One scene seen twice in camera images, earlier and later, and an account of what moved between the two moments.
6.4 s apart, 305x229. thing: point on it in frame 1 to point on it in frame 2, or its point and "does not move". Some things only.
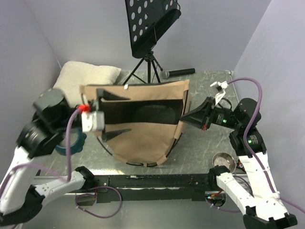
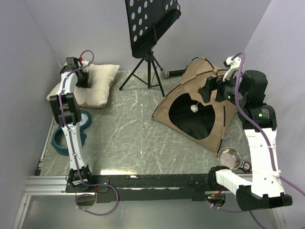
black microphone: x=166 y=74 does not move
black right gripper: x=201 y=115 to x=220 y=84
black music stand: x=147 y=20 does not move
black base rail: x=116 y=189 does not move
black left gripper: x=102 y=93 to x=86 y=84
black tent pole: x=133 y=164 to x=181 y=84
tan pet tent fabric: x=144 y=144 to x=184 y=109
